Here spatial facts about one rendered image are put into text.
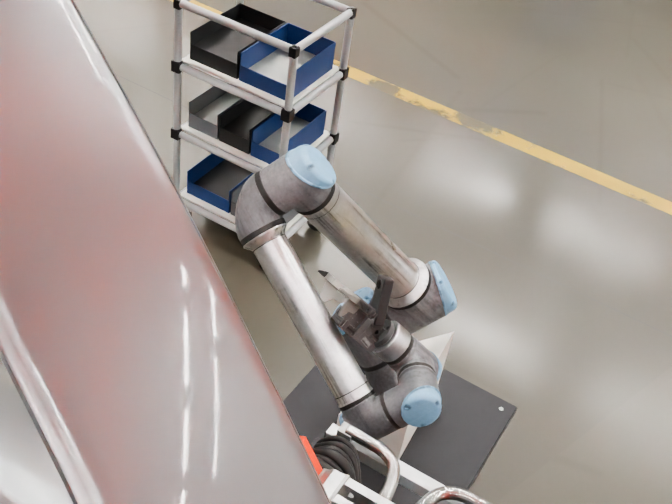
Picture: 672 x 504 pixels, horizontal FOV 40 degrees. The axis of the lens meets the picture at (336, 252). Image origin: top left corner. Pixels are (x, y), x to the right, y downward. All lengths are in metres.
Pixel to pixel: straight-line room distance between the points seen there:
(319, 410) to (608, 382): 1.24
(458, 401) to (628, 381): 0.91
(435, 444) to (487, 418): 0.21
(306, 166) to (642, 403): 1.92
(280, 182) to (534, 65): 3.48
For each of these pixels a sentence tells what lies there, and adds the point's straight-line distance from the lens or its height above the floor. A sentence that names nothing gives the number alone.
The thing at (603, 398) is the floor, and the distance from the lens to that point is 3.54.
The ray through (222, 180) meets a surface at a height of 0.18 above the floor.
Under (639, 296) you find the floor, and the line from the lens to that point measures 4.01.
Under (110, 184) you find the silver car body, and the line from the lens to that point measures 0.32.
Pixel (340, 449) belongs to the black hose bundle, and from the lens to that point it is 1.80.
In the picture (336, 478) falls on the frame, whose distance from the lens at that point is 1.67.
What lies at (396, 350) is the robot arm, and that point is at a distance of 2.12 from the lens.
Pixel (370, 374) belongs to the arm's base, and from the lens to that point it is 2.60.
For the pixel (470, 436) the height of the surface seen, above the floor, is 0.30.
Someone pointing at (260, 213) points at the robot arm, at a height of 1.15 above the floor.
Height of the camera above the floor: 2.48
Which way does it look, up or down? 41 degrees down
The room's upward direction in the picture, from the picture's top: 9 degrees clockwise
